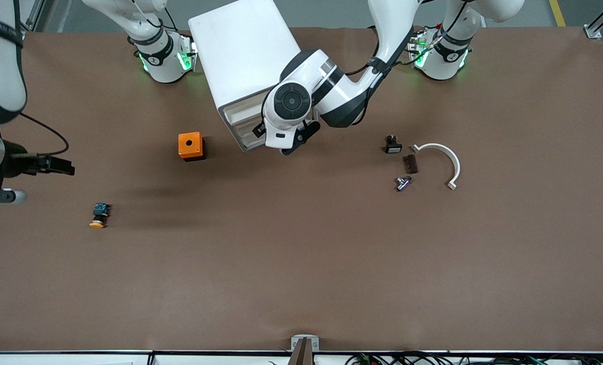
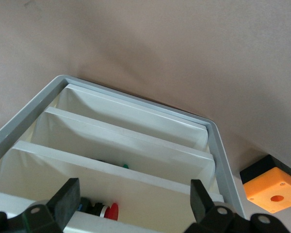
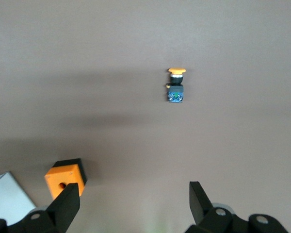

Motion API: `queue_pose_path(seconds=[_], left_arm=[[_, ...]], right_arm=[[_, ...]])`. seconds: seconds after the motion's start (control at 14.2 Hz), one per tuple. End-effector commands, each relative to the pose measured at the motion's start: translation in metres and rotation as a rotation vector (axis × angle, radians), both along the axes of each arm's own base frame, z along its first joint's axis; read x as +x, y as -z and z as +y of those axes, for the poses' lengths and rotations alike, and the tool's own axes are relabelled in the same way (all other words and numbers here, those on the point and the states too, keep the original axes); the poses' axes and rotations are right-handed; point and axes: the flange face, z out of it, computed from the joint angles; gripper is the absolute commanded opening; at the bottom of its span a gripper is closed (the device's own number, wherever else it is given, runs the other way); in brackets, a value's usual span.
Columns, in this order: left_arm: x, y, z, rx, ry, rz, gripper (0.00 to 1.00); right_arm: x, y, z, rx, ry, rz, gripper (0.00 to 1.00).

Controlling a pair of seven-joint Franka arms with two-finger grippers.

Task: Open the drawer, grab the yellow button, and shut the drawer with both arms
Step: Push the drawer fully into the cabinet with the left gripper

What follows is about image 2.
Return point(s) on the brown table mat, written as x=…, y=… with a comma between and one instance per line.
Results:
x=160, y=36

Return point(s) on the green push button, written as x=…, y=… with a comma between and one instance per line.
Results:
x=125, y=166

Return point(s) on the white drawer cabinet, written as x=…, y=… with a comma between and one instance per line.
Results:
x=19, y=121

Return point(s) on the orange black button enclosure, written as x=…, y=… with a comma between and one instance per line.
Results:
x=271, y=184

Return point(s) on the red push button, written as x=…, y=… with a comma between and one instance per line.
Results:
x=112, y=211

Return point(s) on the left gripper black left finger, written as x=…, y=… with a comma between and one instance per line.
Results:
x=60, y=208

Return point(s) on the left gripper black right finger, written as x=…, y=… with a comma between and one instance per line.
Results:
x=203, y=211

